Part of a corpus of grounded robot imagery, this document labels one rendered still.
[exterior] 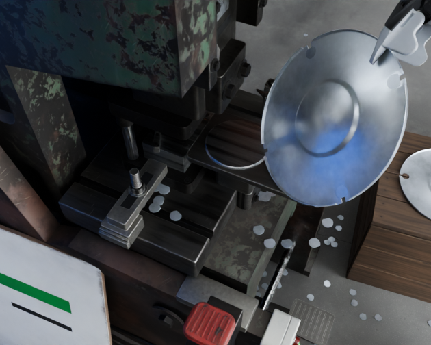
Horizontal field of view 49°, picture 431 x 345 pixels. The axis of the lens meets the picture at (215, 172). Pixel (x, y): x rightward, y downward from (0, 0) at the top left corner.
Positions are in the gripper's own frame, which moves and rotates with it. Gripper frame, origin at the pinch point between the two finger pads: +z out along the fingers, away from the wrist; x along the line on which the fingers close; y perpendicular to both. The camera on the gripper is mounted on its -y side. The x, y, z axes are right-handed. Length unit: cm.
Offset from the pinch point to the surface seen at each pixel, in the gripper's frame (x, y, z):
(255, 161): 3.9, -5.3, 27.0
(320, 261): 84, -13, 58
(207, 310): -8.3, 15.5, 42.7
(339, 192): 2.7, 11.0, 18.1
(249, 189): 7.5, -4.3, 32.7
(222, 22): -14.4, -15.1, 11.5
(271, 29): 120, -135, 21
